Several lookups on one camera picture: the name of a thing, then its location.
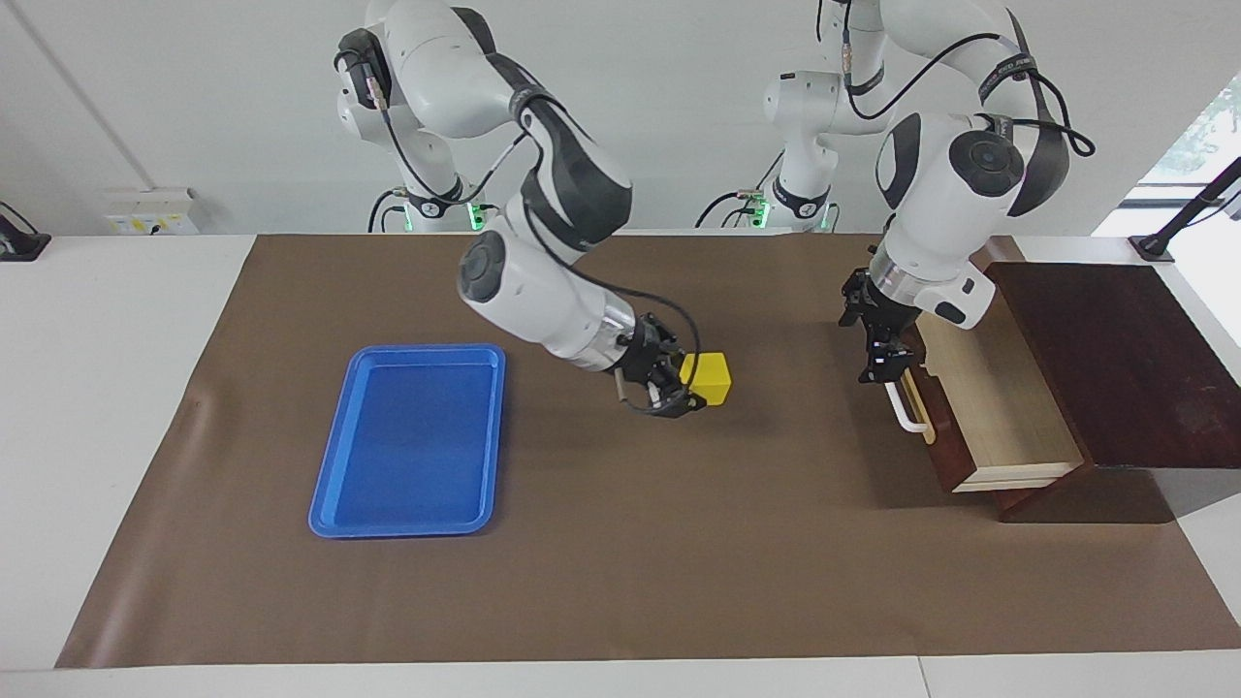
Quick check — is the dark wooden cabinet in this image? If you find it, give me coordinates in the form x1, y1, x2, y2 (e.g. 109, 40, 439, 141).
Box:
979, 262, 1241, 524

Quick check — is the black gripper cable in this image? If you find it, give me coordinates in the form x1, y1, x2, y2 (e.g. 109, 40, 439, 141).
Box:
368, 73, 704, 413
839, 0, 1097, 161

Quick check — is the beige handle backing plate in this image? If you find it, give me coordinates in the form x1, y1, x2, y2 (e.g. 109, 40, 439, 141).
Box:
902, 373, 939, 445

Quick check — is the dark wooden drawer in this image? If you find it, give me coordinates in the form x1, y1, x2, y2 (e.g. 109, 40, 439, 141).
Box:
902, 291, 1087, 495

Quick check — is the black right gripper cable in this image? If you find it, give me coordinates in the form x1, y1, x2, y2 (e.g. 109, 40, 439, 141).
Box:
368, 73, 704, 413

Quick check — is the black clamp mount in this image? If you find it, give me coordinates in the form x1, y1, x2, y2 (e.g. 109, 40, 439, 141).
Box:
0, 201, 51, 263

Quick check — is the black right arm base cable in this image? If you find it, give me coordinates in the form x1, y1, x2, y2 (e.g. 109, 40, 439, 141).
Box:
366, 189, 408, 234

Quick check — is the brown table mat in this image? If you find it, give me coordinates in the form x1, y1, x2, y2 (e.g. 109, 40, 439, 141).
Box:
55, 233, 1241, 670

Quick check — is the yellow cube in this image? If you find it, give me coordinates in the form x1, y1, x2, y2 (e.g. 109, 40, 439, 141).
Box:
679, 351, 733, 407

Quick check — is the white wall socket box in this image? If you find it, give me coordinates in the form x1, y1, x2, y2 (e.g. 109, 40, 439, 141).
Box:
105, 189, 200, 236

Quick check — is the white drawer handle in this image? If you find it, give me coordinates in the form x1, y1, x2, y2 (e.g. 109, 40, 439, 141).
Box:
887, 381, 934, 434

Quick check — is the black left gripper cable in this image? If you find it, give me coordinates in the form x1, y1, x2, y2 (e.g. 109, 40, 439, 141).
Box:
839, 0, 1097, 161

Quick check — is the black arm base cable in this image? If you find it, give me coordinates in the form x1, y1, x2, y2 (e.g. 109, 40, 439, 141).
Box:
694, 145, 786, 230
366, 189, 408, 234

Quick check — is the blue plastic tray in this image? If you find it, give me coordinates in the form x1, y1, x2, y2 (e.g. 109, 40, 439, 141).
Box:
308, 343, 507, 540

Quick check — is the black left arm base cable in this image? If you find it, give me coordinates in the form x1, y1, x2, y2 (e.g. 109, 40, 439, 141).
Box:
694, 145, 786, 230

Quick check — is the black angled stand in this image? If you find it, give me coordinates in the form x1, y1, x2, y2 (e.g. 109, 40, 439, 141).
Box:
1130, 155, 1241, 265

